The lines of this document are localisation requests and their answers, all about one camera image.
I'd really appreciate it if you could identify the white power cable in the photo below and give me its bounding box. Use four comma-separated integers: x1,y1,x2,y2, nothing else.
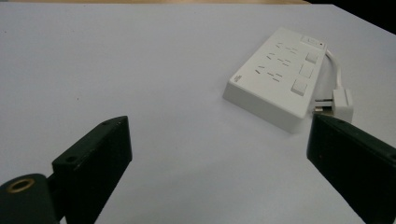
325,49,344,91

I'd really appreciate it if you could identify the white power strip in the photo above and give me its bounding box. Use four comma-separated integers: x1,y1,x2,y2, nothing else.
221,26,329,134

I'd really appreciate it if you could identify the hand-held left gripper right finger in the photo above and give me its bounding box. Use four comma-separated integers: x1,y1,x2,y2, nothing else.
305,113,396,224

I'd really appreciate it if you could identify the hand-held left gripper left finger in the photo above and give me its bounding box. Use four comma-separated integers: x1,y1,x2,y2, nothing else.
51,115,134,224

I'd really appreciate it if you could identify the white power plug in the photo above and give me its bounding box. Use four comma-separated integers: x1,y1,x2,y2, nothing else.
312,88,355,124

